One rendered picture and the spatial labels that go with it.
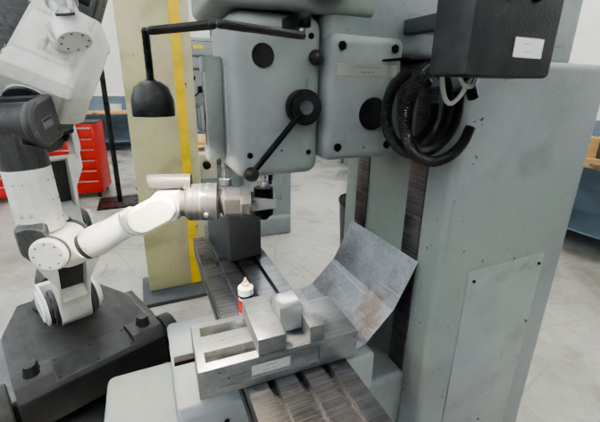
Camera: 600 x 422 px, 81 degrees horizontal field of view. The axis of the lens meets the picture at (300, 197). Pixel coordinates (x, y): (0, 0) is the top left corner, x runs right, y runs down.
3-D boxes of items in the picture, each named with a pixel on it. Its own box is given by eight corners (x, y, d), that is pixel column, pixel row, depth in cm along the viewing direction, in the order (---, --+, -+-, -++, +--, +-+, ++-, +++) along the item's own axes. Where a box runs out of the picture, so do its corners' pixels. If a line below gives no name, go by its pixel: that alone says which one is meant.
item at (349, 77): (325, 161, 75) (330, 29, 68) (284, 144, 97) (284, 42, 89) (395, 156, 83) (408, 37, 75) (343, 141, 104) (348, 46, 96)
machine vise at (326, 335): (199, 401, 68) (195, 356, 65) (192, 350, 82) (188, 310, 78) (355, 355, 81) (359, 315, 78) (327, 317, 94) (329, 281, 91)
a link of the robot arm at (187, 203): (199, 226, 81) (147, 227, 79) (204, 210, 91) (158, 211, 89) (196, 178, 77) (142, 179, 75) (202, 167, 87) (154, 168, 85)
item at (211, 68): (208, 160, 76) (201, 55, 69) (204, 156, 79) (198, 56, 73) (226, 159, 77) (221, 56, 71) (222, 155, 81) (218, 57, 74)
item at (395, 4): (327, 53, 70) (330, -66, 64) (285, 59, 89) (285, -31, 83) (571, 67, 101) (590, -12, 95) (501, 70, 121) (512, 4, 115)
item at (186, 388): (183, 462, 77) (178, 421, 73) (170, 355, 107) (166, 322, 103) (373, 389, 96) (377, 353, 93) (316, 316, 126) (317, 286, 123)
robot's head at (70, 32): (54, 56, 76) (58, 29, 70) (40, 16, 77) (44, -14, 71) (87, 59, 81) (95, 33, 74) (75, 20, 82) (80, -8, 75)
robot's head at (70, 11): (57, 38, 76) (46, 14, 69) (46, 4, 77) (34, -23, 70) (89, 36, 79) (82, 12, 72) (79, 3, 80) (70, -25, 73)
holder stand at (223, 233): (230, 262, 122) (228, 208, 116) (208, 240, 139) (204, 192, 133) (261, 254, 129) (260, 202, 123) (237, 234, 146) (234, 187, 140)
